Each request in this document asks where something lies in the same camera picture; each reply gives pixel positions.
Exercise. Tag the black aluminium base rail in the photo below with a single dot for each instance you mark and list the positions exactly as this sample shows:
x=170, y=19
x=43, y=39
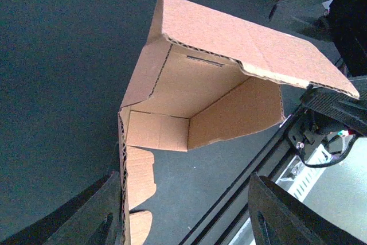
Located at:
x=226, y=216

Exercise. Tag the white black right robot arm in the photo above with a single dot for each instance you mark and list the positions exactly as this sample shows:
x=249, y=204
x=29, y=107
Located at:
x=342, y=22

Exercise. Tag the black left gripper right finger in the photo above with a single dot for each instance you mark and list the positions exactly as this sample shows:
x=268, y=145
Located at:
x=279, y=218

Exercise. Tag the metal base plate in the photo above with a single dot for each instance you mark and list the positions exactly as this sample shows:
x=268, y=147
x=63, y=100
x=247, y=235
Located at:
x=339, y=193

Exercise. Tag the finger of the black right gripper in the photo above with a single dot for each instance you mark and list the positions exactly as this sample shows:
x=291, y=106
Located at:
x=349, y=111

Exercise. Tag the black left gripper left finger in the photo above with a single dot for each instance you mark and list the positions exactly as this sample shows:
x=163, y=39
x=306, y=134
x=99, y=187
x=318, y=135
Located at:
x=91, y=217

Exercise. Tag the cardboard box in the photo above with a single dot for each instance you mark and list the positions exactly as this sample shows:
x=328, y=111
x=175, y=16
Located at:
x=205, y=76

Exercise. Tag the light blue slotted cable duct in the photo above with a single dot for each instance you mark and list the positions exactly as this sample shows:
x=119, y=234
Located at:
x=298, y=179

